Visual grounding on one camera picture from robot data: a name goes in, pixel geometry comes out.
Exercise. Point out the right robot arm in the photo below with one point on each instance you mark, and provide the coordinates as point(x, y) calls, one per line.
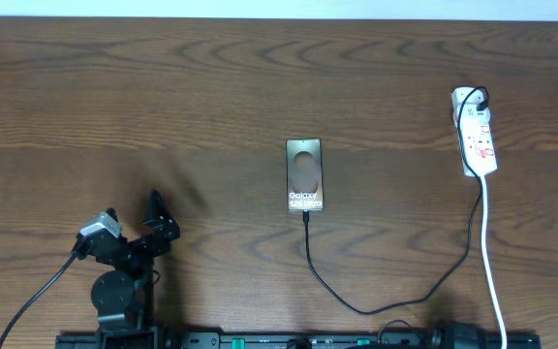
point(455, 335)

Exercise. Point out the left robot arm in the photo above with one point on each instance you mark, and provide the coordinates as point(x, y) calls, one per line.
point(124, 296)

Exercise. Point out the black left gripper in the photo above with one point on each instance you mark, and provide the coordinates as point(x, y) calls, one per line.
point(162, 237)

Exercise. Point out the black Galaxy smartphone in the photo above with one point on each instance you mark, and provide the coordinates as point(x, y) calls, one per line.
point(305, 175)

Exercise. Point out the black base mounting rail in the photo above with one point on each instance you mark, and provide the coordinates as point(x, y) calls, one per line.
point(390, 339)

